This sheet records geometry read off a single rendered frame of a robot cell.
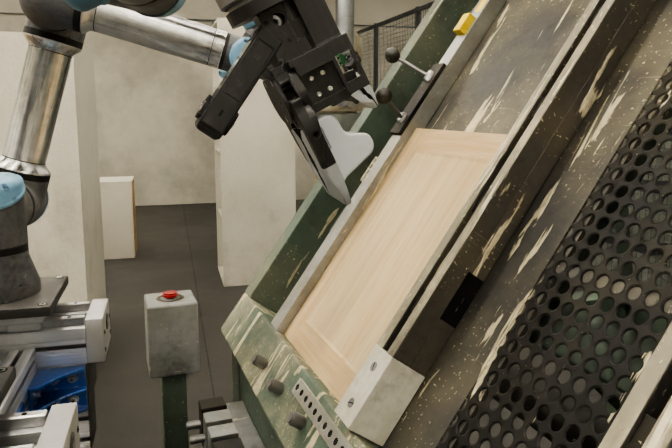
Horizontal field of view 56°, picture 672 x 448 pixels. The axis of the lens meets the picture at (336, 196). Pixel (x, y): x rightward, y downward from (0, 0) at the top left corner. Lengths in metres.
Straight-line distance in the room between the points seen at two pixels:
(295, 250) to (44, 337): 0.66
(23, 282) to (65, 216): 2.06
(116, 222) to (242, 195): 1.61
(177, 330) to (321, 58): 1.11
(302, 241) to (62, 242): 1.96
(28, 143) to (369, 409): 0.88
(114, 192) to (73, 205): 2.69
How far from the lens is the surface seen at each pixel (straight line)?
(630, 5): 1.16
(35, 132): 1.44
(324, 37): 0.60
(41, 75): 1.43
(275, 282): 1.67
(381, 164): 1.46
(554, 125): 1.06
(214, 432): 1.34
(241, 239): 4.96
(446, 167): 1.28
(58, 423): 0.94
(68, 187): 3.38
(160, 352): 1.61
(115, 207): 6.09
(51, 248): 3.45
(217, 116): 0.58
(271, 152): 4.90
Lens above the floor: 1.40
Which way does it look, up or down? 8 degrees down
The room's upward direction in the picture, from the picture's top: straight up
